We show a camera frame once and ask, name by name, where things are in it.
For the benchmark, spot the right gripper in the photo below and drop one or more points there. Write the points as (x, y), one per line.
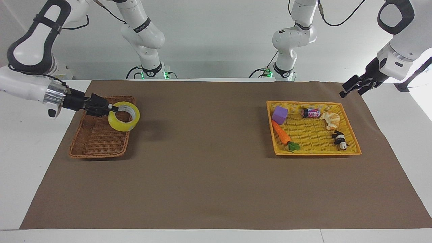
(76, 100)

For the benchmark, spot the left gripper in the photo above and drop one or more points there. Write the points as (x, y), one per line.
(376, 71)

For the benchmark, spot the yellow tape roll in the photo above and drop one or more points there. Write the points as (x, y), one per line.
(125, 126)

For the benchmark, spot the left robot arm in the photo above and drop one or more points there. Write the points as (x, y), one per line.
(290, 40)

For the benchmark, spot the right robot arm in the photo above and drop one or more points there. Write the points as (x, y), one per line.
(28, 50)

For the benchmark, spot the brown wicker basket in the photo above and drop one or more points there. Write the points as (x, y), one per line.
(98, 138)

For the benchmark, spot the yellow plastic basket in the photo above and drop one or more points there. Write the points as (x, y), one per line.
(314, 135)

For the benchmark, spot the toy croissant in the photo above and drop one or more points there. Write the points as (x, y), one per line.
(330, 120)

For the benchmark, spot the black stand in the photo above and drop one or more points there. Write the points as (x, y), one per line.
(403, 86)

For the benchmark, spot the small pink can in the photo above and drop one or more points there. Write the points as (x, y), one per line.
(311, 113)

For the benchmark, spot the toy panda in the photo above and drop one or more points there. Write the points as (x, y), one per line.
(340, 139)

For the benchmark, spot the purple cube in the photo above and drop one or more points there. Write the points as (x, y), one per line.
(279, 115)

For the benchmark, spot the orange toy carrot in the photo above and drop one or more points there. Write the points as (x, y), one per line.
(281, 133)

